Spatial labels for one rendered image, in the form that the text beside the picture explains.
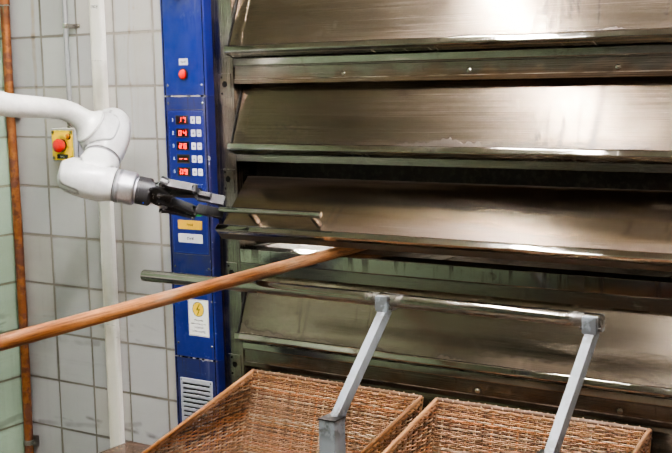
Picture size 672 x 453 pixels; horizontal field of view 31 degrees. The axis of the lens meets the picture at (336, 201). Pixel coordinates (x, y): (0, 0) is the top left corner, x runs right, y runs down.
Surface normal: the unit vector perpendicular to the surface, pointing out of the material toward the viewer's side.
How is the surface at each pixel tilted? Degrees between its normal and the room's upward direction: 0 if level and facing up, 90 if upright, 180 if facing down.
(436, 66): 90
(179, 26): 90
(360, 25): 70
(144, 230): 90
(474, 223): 46
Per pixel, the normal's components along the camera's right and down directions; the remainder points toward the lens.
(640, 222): -0.43, -0.61
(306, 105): -0.54, -0.24
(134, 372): -0.56, 0.11
